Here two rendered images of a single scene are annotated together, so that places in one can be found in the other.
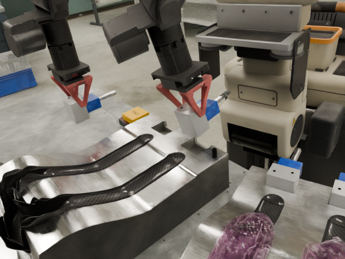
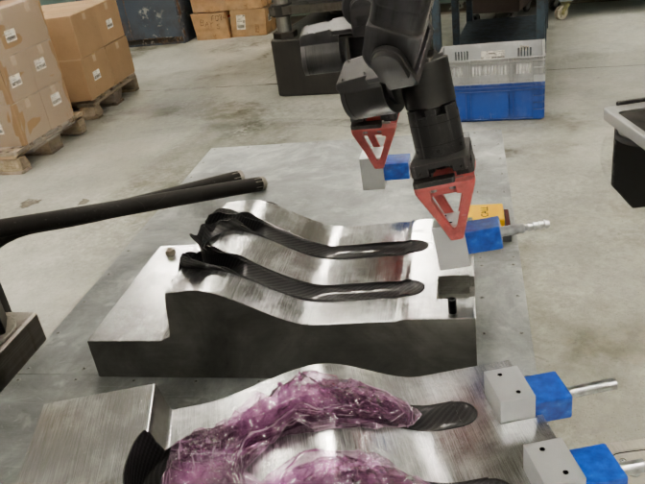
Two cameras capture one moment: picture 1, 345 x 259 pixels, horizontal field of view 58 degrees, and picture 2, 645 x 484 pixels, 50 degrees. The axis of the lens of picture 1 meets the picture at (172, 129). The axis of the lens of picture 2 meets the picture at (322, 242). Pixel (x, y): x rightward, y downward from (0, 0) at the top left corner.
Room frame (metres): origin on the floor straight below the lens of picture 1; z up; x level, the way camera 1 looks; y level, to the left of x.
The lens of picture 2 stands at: (-0.06, -0.50, 1.35)
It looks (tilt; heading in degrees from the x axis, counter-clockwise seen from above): 27 degrees down; 49
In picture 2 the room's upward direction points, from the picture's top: 8 degrees counter-clockwise
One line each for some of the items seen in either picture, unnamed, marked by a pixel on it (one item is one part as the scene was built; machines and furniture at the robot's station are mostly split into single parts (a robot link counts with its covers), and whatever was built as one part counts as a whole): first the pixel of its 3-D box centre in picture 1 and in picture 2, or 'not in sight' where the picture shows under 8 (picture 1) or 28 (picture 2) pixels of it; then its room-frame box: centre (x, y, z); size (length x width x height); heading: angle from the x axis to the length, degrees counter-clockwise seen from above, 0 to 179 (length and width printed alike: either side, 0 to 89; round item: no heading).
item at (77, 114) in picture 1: (93, 101); (403, 166); (0.73, 0.19, 0.93); 0.13 x 0.05 x 0.05; 125
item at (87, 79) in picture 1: (76, 87); (376, 136); (0.70, 0.21, 0.99); 0.07 x 0.07 x 0.09; 35
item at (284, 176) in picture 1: (289, 168); (554, 395); (0.46, -0.22, 0.86); 0.13 x 0.05 x 0.05; 143
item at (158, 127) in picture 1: (166, 134); not in sight; (0.62, 0.02, 0.87); 0.05 x 0.05 x 0.04; 35
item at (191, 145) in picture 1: (197, 152); (456, 299); (0.54, -0.05, 0.87); 0.05 x 0.05 x 0.04; 35
